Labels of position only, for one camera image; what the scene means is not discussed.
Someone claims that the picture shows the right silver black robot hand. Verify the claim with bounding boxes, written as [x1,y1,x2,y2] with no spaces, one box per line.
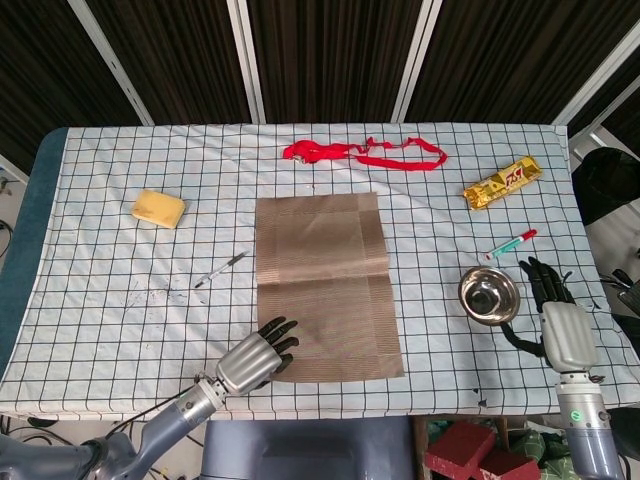
[501,256,600,374]

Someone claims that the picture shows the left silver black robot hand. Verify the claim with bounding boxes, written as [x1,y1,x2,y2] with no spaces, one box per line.
[215,315,300,396]

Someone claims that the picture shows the stainless steel bowl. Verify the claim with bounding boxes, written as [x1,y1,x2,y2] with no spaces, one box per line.
[458,266,520,329]

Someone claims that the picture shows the brown woven placemat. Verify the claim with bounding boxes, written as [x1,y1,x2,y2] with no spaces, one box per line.
[254,191,405,380]

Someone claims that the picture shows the white checkered tablecloth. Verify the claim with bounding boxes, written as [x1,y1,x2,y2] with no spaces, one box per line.
[0,122,640,421]

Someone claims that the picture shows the black ballpoint pen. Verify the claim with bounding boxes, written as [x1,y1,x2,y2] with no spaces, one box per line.
[194,251,250,289]

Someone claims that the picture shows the grey-blue robot torso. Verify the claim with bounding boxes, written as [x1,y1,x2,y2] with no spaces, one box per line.
[199,417,416,480]

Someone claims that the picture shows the green marker with red cap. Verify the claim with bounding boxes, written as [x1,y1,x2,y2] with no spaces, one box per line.
[483,229,538,261]

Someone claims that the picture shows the green patterned cloth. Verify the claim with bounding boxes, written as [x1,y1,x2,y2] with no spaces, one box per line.
[529,432,571,480]

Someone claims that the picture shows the black chair back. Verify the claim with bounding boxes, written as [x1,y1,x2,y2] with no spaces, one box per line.
[571,147,640,226]

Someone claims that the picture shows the red box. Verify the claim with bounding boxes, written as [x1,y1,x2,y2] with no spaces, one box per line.
[423,420,541,480]

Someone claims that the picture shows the gold snack package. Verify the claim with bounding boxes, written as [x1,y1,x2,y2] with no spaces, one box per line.
[462,155,544,212]

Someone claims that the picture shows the yellow sponge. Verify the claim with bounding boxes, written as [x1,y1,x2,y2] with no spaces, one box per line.
[131,188,186,230]

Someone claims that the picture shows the black metal frame piece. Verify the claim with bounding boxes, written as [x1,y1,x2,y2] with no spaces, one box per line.
[599,268,640,319]

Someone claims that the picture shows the red ribbon strap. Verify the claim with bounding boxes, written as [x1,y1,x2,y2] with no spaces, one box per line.
[282,135,449,172]

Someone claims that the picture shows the white partition post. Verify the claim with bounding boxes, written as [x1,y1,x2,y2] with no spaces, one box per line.
[227,0,266,124]
[552,29,640,126]
[67,0,154,126]
[392,0,444,124]

